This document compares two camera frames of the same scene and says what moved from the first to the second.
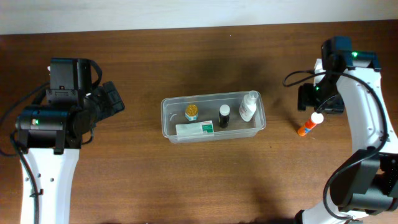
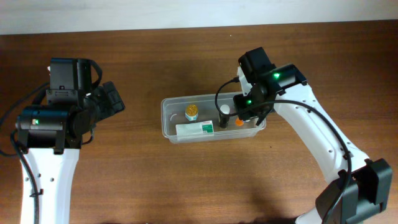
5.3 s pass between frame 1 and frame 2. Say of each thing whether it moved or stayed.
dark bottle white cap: stayed
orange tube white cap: moved
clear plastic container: stayed
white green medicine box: stayed
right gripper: moved
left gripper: stayed
